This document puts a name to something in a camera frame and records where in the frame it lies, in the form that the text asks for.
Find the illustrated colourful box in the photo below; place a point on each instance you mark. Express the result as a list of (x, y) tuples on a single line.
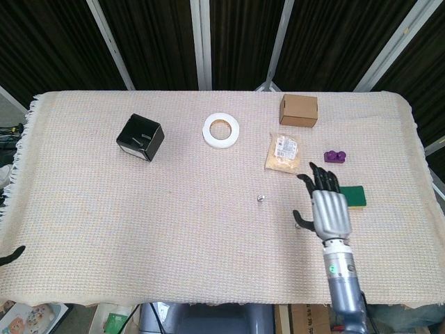
[(31, 318)]

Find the purple toy building block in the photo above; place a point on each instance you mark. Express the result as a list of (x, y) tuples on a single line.
[(334, 158)]

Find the black curtain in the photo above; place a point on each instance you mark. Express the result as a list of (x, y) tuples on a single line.
[(156, 41)]

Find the green packet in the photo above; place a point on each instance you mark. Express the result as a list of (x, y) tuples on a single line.
[(116, 323)]

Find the dark metal bolt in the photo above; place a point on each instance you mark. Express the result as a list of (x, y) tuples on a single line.
[(138, 141)]

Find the printed brown carton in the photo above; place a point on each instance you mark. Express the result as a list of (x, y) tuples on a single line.
[(302, 320)]

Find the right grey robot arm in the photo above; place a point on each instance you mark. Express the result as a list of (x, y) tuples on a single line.
[(342, 285)]

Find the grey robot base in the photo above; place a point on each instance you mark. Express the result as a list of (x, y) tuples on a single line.
[(215, 320)]

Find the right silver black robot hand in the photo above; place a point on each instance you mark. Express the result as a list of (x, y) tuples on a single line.
[(332, 215)]

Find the white frame post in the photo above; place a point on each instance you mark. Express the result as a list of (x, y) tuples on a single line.
[(278, 45), (202, 45), (111, 45), (393, 45)]

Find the beige woven tablecloth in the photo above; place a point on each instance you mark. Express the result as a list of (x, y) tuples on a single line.
[(139, 226)]

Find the brown cardboard box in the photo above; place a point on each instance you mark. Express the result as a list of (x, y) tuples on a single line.
[(299, 113)]

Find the clear bag of beige parts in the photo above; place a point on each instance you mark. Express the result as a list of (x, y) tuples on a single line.
[(283, 158)]

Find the white tape roll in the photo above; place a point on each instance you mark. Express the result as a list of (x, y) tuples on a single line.
[(208, 134)]

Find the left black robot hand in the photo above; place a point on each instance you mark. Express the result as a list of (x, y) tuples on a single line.
[(11, 256)]

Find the black open cardboard box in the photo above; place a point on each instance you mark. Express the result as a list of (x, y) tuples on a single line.
[(151, 146)]

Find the green yellow sponge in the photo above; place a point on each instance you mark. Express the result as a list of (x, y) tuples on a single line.
[(355, 196)]

